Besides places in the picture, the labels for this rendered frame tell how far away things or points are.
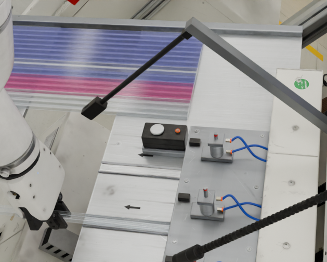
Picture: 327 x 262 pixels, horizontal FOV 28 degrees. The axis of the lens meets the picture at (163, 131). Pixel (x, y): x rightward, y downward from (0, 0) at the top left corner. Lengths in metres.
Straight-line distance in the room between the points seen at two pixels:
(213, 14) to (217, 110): 1.17
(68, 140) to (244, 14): 0.99
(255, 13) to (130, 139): 1.31
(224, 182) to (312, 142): 0.15
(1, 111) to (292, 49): 0.64
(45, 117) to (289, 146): 1.48
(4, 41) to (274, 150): 0.50
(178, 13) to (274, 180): 1.43
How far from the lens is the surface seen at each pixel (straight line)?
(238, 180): 1.03
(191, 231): 0.98
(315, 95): 1.12
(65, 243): 1.44
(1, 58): 0.74
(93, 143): 1.64
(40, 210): 1.00
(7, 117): 0.90
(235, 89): 1.24
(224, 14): 2.34
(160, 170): 1.13
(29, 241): 1.46
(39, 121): 2.38
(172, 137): 1.11
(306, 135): 1.06
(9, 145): 0.92
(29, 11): 1.95
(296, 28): 1.34
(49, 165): 1.02
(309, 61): 3.79
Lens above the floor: 1.85
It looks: 43 degrees down
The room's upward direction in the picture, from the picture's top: 56 degrees clockwise
